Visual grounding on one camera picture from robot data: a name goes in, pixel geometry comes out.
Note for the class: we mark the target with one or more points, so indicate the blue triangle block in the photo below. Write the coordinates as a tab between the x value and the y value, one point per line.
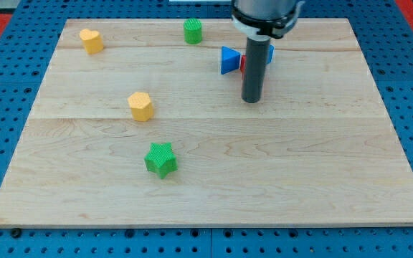
230	60

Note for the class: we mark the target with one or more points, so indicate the red star block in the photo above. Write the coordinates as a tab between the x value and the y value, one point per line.
242	65

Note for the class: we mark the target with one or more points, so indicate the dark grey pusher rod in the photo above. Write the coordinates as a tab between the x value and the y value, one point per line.
257	53

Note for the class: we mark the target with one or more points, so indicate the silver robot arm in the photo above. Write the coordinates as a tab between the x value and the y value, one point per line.
261	20

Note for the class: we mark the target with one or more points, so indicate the green star block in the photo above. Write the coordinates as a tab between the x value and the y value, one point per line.
161	159

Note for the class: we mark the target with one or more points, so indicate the yellow hexagon block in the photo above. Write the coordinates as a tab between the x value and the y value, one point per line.
141	106

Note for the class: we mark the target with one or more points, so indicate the wooden board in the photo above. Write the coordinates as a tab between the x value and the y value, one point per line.
318	150

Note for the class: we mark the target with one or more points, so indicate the green cylinder block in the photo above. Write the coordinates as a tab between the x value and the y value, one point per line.
192	31

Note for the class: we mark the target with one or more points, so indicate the blue cube block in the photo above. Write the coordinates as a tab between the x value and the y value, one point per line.
270	53

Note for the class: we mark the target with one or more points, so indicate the yellow heart block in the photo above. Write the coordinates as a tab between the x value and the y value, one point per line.
91	40

